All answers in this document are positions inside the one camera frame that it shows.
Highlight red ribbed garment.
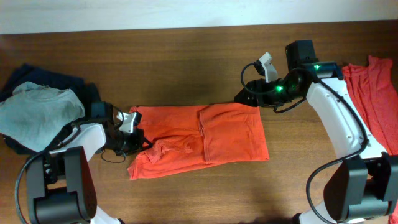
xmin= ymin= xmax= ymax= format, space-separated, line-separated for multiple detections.
xmin=341 ymin=55 xmax=398 ymax=224

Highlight right black cable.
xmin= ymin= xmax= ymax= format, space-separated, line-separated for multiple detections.
xmin=240 ymin=62 xmax=371 ymax=224

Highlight orange soccer t-shirt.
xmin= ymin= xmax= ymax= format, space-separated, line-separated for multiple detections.
xmin=127 ymin=103 xmax=269 ymax=180

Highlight dark navy folded garment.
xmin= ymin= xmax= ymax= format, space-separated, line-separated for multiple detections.
xmin=1 ymin=64 xmax=100 ymax=155

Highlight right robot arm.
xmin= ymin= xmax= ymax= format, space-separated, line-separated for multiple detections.
xmin=234 ymin=40 xmax=397 ymax=224

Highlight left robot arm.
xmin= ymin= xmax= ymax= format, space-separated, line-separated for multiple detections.
xmin=21 ymin=101 xmax=152 ymax=224

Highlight grey folded t-shirt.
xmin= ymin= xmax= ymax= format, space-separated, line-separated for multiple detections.
xmin=1 ymin=82 xmax=85 ymax=152

